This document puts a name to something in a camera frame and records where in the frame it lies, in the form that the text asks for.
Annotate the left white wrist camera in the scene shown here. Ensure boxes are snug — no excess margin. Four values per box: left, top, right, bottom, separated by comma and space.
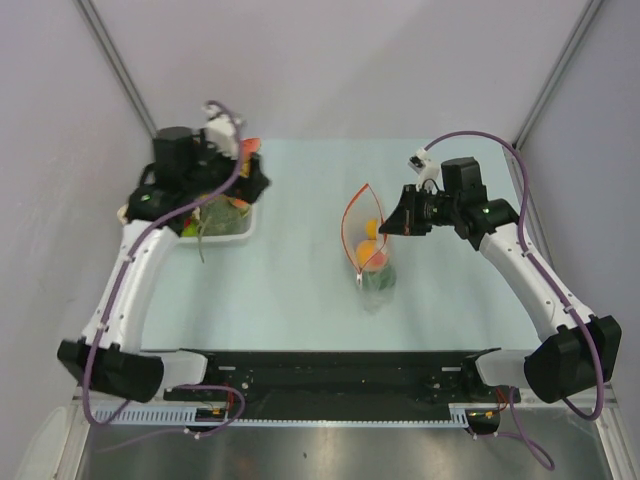
203, 103, 245, 159

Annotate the green lime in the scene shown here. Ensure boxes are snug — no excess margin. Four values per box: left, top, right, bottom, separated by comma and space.
181, 222, 199, 238

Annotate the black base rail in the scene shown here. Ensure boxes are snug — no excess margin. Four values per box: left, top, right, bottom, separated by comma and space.
163, 351, 509, 419

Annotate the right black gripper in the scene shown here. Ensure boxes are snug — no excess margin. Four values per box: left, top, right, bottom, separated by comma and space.
379, 184, 460, 236

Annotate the yellow orange peach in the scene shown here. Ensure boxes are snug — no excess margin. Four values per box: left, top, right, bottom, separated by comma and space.
356, 240, 378, 268

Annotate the green bell pepper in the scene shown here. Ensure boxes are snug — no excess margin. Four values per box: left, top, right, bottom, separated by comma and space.
361, 265, 397, 292

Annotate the purple cable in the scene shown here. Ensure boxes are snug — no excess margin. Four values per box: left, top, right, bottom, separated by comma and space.
82, 99, 251, 454
422, 130, 601, 474

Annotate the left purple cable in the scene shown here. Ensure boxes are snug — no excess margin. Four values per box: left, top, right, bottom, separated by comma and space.
82, 99, 251, 454

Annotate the white food tray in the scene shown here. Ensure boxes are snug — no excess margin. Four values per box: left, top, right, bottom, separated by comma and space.
179, 196, 255, 244

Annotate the red peach with leaf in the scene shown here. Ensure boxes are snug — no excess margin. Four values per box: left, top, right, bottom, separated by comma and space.
228, 197, 251, 209

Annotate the green broccoli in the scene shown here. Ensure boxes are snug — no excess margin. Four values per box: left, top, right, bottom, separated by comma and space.
199, 197, 249, 236

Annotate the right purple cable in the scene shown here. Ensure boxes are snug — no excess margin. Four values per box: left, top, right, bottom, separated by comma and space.
422, 130, 601, 474

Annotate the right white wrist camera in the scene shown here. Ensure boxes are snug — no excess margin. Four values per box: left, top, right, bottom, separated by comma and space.
408, 148, 441, 190

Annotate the white cable duct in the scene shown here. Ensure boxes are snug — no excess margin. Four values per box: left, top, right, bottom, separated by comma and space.
92, 405, 469, 429

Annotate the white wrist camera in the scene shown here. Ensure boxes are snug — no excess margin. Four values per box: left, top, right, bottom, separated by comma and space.
203, 103, 245, 159
408, 148, 441, 190

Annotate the watermelon slice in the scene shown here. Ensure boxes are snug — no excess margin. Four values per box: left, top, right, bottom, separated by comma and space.
242, 137, 261, 155

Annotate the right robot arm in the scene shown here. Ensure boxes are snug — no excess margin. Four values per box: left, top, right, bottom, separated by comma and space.
379, 154, 622, 403

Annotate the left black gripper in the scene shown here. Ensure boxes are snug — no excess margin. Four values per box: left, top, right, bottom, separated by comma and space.
185, 129, 271, 205

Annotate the yellow lemon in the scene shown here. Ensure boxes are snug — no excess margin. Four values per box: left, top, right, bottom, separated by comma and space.
365, 218, 379, 240

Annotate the clear zip top bag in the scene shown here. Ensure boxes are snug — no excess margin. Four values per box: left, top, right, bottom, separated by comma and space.
340, 183, 397, 313

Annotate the white green leek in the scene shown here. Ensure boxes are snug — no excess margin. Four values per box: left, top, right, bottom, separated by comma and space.
116, 204, 129, 225

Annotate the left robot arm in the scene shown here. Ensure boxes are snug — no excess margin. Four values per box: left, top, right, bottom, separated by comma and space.
57, 125, 270, 403

